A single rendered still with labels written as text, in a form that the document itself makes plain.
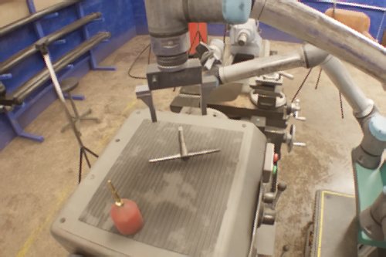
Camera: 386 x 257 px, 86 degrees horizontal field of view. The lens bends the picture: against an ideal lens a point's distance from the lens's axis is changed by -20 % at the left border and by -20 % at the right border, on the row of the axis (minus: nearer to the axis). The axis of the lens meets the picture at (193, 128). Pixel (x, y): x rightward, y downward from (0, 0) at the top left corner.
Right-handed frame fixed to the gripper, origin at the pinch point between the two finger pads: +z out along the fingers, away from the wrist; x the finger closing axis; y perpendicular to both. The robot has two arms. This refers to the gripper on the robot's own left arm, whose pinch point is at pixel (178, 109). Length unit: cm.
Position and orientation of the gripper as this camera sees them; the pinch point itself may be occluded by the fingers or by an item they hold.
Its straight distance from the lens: 67.6
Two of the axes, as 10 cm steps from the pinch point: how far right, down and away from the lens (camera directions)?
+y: 1.3, 6.2, -7.8
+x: 9.9, -1.4, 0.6
